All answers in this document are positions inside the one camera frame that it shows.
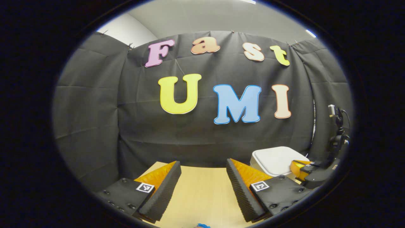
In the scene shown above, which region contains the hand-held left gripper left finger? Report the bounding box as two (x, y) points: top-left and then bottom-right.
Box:
(95, 161), (182, 224)

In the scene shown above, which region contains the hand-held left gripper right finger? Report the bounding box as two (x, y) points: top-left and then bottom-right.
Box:
(226, 158), (312, 223)

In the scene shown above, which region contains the white desktop garbage bin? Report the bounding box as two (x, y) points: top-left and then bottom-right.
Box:
(250, 146), (310, 182)

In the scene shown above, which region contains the wooden desktop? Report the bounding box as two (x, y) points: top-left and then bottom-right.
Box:
(139, 161), (304, 228)

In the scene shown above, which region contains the black backdrop cloth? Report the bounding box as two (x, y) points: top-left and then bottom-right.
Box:
(52, 30), (353, 193)

